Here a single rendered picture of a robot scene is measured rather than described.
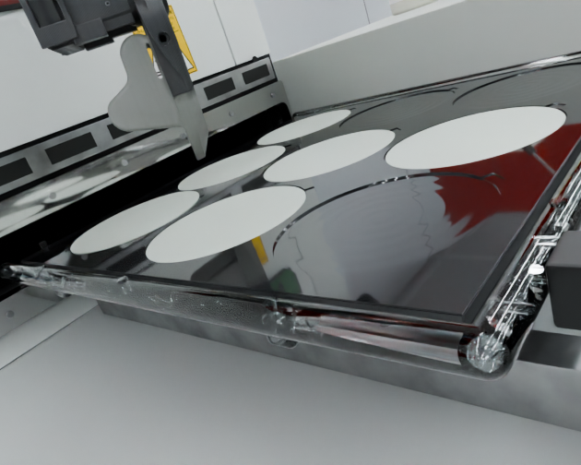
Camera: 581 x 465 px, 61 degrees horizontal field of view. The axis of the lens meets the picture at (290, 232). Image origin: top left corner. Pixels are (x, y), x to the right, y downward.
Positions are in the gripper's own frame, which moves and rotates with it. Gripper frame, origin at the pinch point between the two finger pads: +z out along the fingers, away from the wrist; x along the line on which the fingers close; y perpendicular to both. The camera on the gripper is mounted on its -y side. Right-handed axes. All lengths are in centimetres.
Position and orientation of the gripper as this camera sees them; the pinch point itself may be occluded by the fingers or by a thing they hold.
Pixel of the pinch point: (204, 138)
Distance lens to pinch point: 38.0
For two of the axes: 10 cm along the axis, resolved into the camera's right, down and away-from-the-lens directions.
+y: -9.2, 3.8, -1.3
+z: 3.2, 8.8, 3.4
